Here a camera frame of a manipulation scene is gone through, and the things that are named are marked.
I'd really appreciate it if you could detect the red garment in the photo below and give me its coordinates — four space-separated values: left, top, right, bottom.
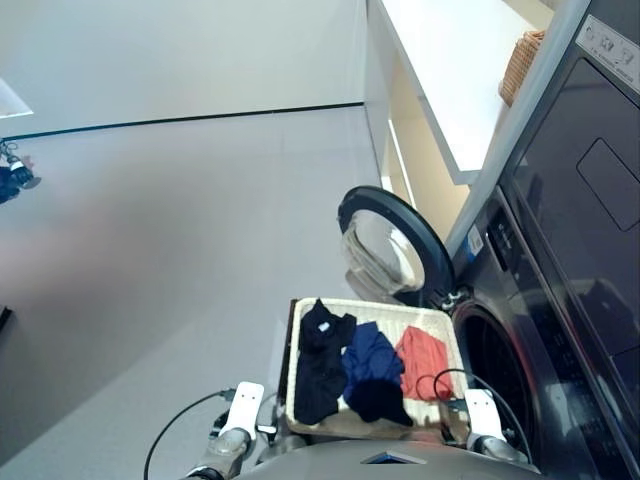
394 325 455 402

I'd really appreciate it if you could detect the black garment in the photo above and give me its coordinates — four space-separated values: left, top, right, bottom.
293 297 357 426

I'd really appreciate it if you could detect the navy blue garment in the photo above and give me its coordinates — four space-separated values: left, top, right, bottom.
340 322 414 427

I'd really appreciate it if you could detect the pale woven basket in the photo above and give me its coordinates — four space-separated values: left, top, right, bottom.
285 297 471 441

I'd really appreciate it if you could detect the grey washing machine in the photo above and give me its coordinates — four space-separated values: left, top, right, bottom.
444 0 640 480

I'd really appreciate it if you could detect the round glass washing machine door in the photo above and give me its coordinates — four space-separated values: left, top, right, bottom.
335 185 457 307

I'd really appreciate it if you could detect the brown wicker basket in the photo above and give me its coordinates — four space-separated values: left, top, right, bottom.
498 29 547 107

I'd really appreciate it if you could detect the silver robot torso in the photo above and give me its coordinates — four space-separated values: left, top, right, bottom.
239 439 541 480

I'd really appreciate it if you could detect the white shelf unit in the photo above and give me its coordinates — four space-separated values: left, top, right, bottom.
367 0 556 187

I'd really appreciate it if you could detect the person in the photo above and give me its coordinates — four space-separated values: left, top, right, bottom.
0 139 42 205

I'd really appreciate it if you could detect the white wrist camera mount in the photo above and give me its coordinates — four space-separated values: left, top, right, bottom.
219 381 265 441
463 388 501 441

